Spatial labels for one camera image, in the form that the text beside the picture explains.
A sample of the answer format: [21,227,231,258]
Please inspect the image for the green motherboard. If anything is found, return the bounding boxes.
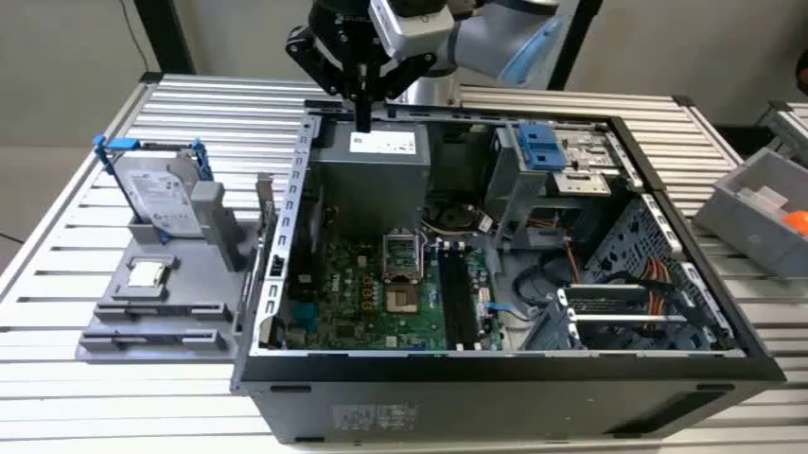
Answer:
[287,236,506,352]

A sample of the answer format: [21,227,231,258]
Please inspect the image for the dark RAM stick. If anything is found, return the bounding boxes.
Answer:
[80,330,226,351]

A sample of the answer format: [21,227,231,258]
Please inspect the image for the grey plastic bin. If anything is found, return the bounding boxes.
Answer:
[693,146,808,280]

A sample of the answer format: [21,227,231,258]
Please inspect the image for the black round cooler fan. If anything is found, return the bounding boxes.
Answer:
[423,201,497,236]

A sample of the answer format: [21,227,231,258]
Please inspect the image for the hard disk in blue carrier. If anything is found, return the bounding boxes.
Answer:
[92,135,216,245]

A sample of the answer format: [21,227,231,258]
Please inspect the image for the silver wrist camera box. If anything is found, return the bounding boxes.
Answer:
[367,0,455,58]

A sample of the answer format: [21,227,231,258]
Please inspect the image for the metal socket cover frame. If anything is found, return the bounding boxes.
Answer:
[380,227,425,284]

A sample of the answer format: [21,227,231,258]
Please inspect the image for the blue plastic drive latch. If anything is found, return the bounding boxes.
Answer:
[517,123,563,171]

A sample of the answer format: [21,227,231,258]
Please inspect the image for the grey plastic parts rack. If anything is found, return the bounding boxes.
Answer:
[75,182,266,364]

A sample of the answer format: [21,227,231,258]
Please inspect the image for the green graphics card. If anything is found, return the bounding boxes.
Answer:
[236,171,283,335]

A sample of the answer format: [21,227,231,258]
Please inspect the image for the grey power supply unit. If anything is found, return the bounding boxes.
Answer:
[308,120,434,237]

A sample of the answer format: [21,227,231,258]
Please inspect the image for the grey metal disk bay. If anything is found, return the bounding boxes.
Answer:
[522,283,702,351]

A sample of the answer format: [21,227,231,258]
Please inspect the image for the black frame post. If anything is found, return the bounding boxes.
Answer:
[128,0,196,76]
[545,0,601,91]

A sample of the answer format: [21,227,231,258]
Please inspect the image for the silver CPU chip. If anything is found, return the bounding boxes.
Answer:
[125,261,169,288]

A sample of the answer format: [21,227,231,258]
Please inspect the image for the small white box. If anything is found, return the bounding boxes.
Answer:
[737,186,790,214]

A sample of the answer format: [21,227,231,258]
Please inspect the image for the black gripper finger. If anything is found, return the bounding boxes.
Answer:
[284,26,366,134]
[362,52,439,134]

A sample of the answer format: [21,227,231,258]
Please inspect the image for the aluminium slat side table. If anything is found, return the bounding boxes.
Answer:
[753,101,808,166]

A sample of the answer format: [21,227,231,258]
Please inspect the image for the yellow red wire bundle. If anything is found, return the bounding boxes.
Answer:
[636,257,677,318]

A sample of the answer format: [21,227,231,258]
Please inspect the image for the orange wire bundle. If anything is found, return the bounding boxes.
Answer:
[527,216,583,286]

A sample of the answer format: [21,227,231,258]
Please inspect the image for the open black PC case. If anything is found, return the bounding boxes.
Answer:
[227,97,788,445]

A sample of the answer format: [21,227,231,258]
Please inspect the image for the CPU socket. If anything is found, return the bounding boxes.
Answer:
[383,282,423,317]

